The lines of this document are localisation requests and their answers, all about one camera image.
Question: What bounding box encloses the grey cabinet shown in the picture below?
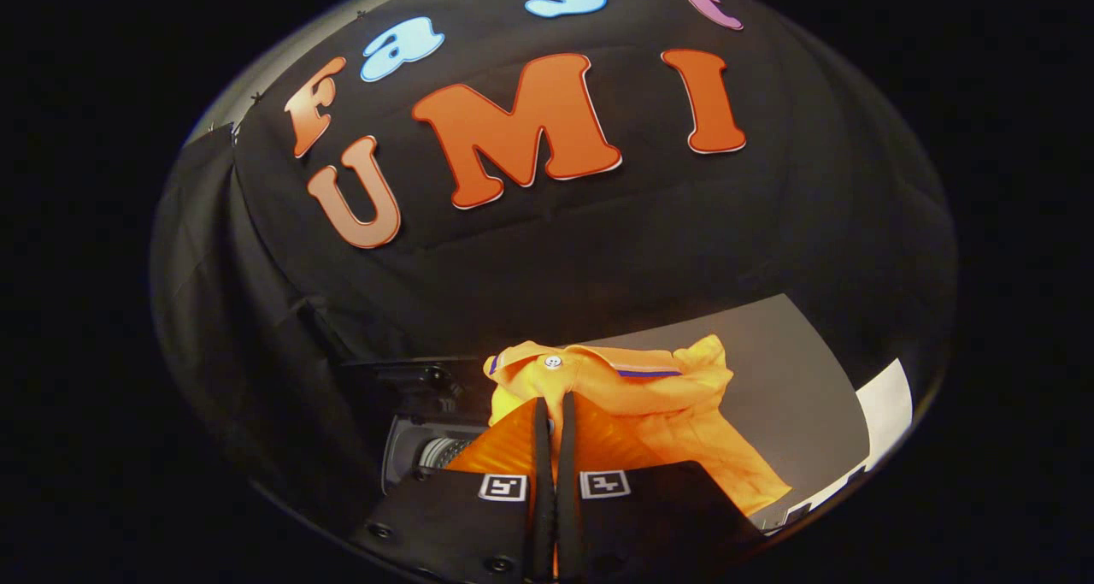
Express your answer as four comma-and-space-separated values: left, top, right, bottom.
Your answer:
585, 292, 874, 529

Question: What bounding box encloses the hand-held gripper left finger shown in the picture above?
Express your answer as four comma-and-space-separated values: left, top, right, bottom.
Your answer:
349, 396, 557, 581

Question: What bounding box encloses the white flat board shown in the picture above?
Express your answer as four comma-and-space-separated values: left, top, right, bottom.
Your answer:
853, 357, 915, 469

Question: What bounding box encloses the yellow polo shirt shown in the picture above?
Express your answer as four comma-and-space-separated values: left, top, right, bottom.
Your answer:
482, 333, 793, 517

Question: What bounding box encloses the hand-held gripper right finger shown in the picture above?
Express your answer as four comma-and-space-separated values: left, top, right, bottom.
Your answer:
556, 391, 770, 581

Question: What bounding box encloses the dark washing machine lid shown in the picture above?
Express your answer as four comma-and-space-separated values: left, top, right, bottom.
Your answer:
336, 357, 495, 421

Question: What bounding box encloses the row of black cloth clips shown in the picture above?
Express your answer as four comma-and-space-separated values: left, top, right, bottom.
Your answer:
205, 7, 370, 140

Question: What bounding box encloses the grey washing machine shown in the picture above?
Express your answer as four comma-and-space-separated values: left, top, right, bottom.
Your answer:
379, 411, 498, 494

